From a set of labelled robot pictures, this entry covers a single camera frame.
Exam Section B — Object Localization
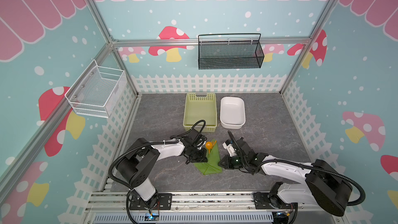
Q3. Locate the orange plastic fork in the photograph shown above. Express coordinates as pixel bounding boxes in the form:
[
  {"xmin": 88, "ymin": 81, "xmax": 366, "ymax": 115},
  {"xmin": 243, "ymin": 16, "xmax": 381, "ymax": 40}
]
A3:
[{"xmin": 211, "ymin": 140, "xmax": 217, "ymax": 149}]

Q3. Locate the white wire mesh basket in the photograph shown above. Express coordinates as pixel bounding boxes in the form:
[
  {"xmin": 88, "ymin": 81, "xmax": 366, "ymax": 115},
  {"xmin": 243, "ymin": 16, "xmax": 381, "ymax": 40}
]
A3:
[{"xmin": 65, "ymin": 60, "xmax": 127, "ymax": 118}]

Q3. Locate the green paper napkin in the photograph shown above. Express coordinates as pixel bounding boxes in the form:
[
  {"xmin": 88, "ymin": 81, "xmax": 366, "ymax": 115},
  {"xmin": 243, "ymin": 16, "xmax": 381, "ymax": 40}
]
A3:
[{"xmin": 194, "ymin": 144, "xmax": 222, "ymax": 175}]

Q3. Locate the aluminium mounting rail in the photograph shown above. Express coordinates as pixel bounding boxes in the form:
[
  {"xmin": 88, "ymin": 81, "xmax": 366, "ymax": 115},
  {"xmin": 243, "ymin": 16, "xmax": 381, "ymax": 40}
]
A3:
[{"xmin": 81, "ymin": 191, "xmax": 349, "ymax": 224}]

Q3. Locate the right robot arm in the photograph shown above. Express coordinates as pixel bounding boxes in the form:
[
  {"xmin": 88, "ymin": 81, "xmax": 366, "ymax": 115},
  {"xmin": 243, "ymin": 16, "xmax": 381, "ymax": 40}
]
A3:
[{"xmin": 219, "ymin": 132, "xmax": 366, "ymax": 217}]

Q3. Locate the white plastic tub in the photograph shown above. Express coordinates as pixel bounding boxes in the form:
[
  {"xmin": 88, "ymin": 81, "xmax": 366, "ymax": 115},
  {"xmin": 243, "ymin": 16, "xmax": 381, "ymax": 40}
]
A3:
[{"xmin": 220, "ymin": 96, "xmax": 246, "ymax": 130}]

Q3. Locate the orange plastic spoon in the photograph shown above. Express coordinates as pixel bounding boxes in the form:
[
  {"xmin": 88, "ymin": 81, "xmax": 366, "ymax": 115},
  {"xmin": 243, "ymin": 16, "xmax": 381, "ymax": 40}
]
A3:
[{"xmin": 205, "ymin": 142, "xmax": 214, "ymax": 153}]

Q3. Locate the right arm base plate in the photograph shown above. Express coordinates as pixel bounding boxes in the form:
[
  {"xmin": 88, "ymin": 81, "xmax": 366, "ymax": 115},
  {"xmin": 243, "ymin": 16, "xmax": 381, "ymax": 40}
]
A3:
[{"xmin": 253, "ymin": 192, "xmax": 294, "ymax": 210}]

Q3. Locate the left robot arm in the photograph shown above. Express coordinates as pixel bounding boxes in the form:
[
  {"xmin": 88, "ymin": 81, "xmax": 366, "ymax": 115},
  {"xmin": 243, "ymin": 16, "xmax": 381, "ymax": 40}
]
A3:
[{"xmin": 108, "ymin": 120, "xmax": 207, "ymax": 202}]

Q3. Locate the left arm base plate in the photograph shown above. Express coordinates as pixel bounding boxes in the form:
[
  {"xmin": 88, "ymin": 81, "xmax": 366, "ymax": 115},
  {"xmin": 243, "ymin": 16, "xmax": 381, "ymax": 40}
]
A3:
[{"xmin": 128, "ymin": 193, "xmax": 173, "ymax": 211}]

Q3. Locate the green perforated plastic basket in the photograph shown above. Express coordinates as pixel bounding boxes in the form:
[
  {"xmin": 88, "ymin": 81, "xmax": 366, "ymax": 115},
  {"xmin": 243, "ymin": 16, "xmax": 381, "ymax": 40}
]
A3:
[{"xmin": 183, "ymin": 92, "xmax": 218, "ymax": 133}]

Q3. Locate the black wire mesh basket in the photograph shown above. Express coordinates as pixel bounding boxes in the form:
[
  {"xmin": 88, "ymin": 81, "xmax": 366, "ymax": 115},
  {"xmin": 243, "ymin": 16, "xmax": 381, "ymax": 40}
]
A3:
[{"xmin": 198, "ymin": 33, "xmax": 265, "ymax": 70}]

